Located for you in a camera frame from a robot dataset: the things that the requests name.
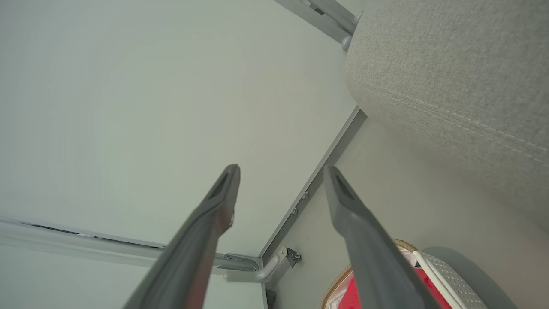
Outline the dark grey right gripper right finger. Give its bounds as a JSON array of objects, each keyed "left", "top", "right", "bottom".
[{"left": 323, "top": 165, "right": 440, "bottom": 309}]

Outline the grey metal double rail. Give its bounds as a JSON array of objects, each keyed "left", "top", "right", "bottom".
[{"left": 274, "top": 0, "right": 359, "bottom": 44}]

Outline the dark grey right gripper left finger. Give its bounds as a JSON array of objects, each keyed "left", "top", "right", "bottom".
[{"left": 122, "top": 164, "right": 241, "bottom": 309}]

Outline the white woven laundry basket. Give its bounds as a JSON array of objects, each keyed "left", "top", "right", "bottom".
[{"left": 321, "top": 239, "right": 489, "bottom": 309}]

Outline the light grey fabric sofa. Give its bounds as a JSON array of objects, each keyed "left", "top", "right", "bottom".
[{"left": 343, "top": 0, "right": 549, "bottom": 236}]

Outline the red and white garment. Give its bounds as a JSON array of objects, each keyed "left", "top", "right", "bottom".
[{"left": 339, "top": 267, "right": 453, "bottom": 309}]

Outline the long grey metal wall rail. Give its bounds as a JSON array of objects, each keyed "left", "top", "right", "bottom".
[{"left": 0, "top": 215, "right": 263, "bottom": 274}]

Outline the grey metal corner rail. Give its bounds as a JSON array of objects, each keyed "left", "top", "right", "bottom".
[{"left": 257, "top": 105, "right": 368, "bottom": 269}]

